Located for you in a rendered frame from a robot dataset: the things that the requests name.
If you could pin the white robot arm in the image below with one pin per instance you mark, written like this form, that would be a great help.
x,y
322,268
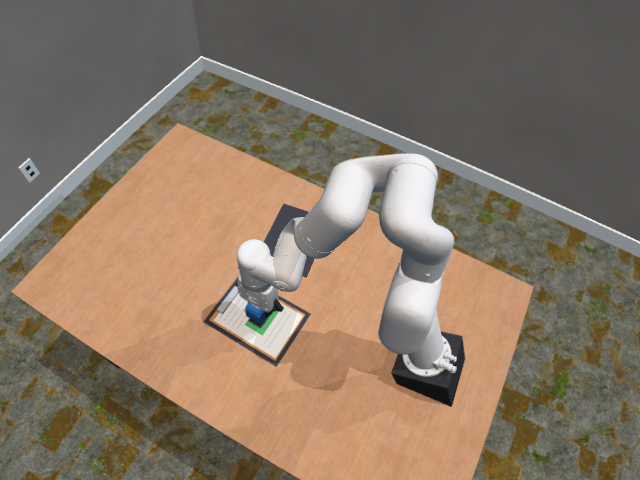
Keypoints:
x,y
409,324

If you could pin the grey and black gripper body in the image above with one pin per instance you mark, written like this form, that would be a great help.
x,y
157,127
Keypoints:
x,y
263,300

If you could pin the blue self-inking stamp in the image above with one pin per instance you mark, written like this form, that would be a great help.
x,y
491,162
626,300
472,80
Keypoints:
x,y
257,316

